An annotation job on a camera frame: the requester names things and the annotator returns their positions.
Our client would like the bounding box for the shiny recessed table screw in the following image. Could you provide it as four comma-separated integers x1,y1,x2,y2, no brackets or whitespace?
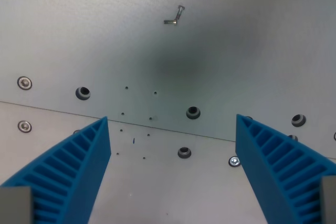
228,156,241,168

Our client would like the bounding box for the recessed table screw with washer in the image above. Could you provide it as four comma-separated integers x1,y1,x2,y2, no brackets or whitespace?
17,76,33,91
17,120,33,134

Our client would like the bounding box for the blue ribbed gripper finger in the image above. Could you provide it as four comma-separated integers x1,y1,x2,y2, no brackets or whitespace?
0,116,110,224
235,114,336,224

